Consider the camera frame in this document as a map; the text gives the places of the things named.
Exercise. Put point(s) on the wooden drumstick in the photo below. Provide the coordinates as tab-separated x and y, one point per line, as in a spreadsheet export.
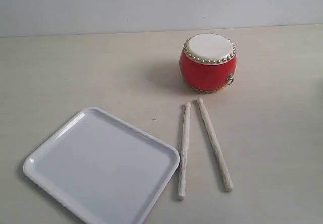
228	183
181	193

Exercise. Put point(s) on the red small drum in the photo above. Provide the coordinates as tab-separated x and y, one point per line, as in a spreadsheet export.
208	62

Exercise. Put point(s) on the white plastic tray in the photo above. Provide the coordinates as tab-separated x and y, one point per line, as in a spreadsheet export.
103	169

